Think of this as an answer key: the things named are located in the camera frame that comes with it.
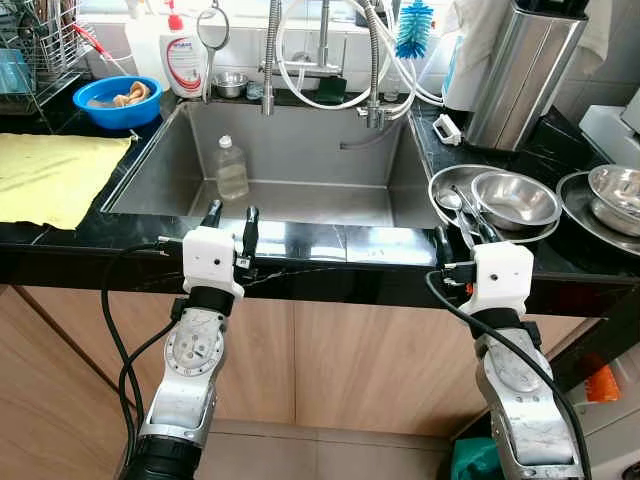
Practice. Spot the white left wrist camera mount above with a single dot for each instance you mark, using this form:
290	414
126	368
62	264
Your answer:
212	260

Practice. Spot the small orange object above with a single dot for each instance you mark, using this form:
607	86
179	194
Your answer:
603	385

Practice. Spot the stainless steel sink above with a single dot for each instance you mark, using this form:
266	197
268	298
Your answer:
300	150

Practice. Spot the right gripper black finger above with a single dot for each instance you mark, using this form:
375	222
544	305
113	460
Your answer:
443	245
489	232

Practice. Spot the blue plastic bowl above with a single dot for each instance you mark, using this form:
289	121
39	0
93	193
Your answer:
145	112

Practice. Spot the yellow dish cloth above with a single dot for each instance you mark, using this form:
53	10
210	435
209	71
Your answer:
50	175

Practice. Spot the plain white plastic bottle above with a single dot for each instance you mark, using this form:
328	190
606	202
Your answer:
148	50

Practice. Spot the clear plastic bottle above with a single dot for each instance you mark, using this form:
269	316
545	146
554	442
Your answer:
232	175

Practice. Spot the white countertop appliance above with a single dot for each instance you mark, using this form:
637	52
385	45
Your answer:
610	130

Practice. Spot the stainless steel fork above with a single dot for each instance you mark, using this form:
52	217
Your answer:
478	213

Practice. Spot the chrome flexible filter tap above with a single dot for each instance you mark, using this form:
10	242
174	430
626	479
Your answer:
373	60

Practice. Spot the stainless steel plate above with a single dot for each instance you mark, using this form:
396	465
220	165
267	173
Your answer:
455	178
575	210

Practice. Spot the white red-capped dish soap bottle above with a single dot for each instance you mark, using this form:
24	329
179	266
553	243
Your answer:
183	65

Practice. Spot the chrome spring kitchen faucet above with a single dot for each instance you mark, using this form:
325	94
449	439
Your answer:
270	60

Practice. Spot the light wood cabinet side panel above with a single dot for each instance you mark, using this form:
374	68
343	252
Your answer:
40	400

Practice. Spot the stainless steel spoon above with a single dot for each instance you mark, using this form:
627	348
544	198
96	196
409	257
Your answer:
451	201

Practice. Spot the small stainless steel bowl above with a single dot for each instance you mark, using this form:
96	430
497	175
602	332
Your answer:
232	85

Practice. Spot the green scouring sponge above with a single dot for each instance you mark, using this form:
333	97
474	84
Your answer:
343	92

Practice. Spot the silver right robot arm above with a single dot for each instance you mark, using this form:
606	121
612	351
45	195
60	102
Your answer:
520	400

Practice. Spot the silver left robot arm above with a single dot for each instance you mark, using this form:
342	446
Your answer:
190	380

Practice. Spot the small white plastic clip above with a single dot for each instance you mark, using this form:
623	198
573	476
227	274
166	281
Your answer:
447	128

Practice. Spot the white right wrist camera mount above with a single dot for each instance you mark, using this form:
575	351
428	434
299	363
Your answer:
503	275

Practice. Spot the blue bottle brush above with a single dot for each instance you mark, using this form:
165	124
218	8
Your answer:
413	30

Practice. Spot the round metal strainer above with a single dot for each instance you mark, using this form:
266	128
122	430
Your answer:
209	70

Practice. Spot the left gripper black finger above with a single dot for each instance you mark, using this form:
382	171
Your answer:
252	230
212	214

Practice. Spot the stainless steel knife block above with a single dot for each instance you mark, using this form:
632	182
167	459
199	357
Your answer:
520	80

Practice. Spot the light wood cabinet door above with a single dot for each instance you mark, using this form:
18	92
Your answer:
270	360
380	370

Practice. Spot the white floor appliance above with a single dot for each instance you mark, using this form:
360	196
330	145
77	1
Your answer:
610	440

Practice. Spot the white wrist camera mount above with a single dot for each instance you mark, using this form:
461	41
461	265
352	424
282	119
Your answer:
503	275
212	260

